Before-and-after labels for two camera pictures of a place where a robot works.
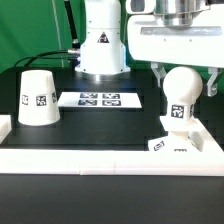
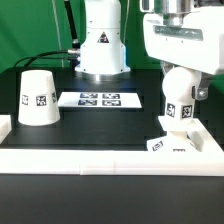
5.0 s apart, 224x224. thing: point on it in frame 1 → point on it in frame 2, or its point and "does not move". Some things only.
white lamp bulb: [181, 85] does not move
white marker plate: [100, 99] does not move
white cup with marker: [38, 102] does not move
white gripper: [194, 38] → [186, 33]
